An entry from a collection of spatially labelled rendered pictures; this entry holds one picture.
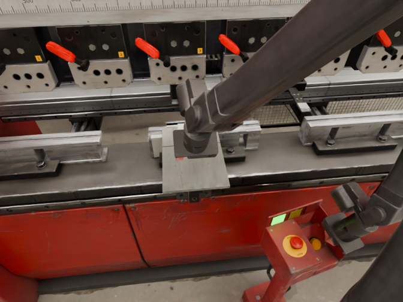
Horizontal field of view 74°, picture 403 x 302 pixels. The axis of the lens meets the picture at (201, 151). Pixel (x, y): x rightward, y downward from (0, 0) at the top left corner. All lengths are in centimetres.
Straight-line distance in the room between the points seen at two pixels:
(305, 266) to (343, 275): 96
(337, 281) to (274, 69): 160
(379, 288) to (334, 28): 22
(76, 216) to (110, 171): 22
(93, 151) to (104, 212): 23
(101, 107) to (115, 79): 41
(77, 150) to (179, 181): 41
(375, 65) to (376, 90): 48
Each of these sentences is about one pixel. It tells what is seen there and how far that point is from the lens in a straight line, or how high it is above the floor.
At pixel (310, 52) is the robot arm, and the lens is 30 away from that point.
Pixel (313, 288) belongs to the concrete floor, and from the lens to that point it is 176.
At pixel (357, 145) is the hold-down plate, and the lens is 111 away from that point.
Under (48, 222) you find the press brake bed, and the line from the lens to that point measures 114.
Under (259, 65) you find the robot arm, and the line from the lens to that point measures 35.
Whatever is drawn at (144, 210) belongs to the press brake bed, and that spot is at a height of 73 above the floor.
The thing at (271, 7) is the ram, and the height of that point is 136.
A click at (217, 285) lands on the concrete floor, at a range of 165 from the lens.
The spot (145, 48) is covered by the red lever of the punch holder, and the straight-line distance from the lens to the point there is 69.
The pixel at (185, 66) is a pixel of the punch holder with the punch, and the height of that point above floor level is 122.
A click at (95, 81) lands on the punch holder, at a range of 79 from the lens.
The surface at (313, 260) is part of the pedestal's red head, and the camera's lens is 92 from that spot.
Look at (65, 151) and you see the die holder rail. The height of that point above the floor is 93.
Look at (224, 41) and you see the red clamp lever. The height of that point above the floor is 131.
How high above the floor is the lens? 157
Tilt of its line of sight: 45 degrees down
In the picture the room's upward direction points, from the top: straight up
